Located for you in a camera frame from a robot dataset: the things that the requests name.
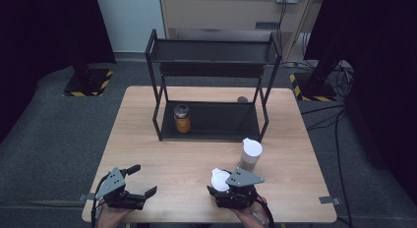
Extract white-lid jar orange powder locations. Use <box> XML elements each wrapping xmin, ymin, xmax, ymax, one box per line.
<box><xmin>210</xmin><ymin>167</ymin><xmax>232</xmax><ymax>194</ymax></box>

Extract person's left hand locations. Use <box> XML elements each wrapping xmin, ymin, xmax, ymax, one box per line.
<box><xmin>95</xmin><ymin>198</ymin><xmax>132</xmax><ymax>228</ymax></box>

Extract black curtain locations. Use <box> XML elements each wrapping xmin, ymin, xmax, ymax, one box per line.
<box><xmin>304</xmin><ymin>0</ymin><xmax>417</xmax><ymax>202</ymax></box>
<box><xmin>0</xmin><ymin>0</ymin><xmax>116</xmax><ymax>144</ymax></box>

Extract black stand with striped base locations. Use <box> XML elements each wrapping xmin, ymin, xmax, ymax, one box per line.
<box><xmin>62</xmin><ymin>52</ymin><xmax>115</xmax><ymax>98</ymax></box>
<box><xmin>288</xmin><ymin>59</ymin><xmax>342</xmax><ymax>103</ymax></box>

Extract hand-held gripper cable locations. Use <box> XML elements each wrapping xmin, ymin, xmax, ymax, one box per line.
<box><xmin>90</xmin><ymin>173</ymin><xmax>111</xmax><ymax>228</ymax></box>
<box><xmin>254</xmin><ymin>193</ymin><xmax>277</xmax><ymax>228</ymax></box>

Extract grey wall plate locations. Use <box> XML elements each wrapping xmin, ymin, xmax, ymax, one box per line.
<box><xmin>255</xmin><ymin>21</ymin><xmax>280</xmax><ymax>30</ymax></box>

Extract black metal shelf rack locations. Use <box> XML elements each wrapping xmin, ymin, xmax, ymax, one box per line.
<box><xmin>145</xmin><ymin>28</ymin><xmax>283</xmax><ymax>143</ymax></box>

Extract left hand-held gripper cable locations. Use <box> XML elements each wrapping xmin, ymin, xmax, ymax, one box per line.
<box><xmin>90</xmin><ymin>173</ymin><xmax>111</xmax><ymax>228</ymax></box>

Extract tangled floor cables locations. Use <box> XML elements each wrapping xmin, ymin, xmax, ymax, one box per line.
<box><xmin>332</xmin><ymin>61</ymin><xmax>356</xmax><ymax>98</ymax></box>

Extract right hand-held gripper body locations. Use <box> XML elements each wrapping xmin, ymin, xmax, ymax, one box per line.
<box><xmin>212</xmin><ymin>167</ymin><xmax>266</xmax><ymax>210</ymax></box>

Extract black outlet cable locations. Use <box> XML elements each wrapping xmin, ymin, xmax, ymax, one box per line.
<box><xmin>276</xmin><ymin>1</ymin><xmax>288</xmax><ymax>49</ymax></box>

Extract person's right hand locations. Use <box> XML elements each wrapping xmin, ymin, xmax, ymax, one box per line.
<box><xmin>229</xmin><ymin>196</ymin><xmax>272</xmax><ymax>228</ymax></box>

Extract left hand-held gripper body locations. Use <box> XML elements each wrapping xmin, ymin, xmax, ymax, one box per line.
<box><xmin>93</xmin><ymin>166</ymin><xmax>148</xmax><ymax>211</ymax></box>

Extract metal-lid jar yellow powder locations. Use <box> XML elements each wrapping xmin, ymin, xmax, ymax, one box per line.
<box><xmin>172</xmin><ymin>103</ymin><xmax>192</xmax><ymax>135</ymax></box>

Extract white-lid jar grey powder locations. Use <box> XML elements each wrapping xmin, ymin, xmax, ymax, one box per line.
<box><xmin>238</xmin><ymin>137</ymin><xmax>264</xmax><ymax>173</ymax></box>

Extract right hand-held gripper cable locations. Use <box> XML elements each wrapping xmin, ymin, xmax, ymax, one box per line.
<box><xmin>254</xmin><ymin>193</ymin><xmax>277</xmax><ymax>228</ymax></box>

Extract long black floor cable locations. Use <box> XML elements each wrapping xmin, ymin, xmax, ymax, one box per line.
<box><xmin>333</xmin><ymin>111</ymin><xmax>354</xmax><ymax>228</ymax></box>

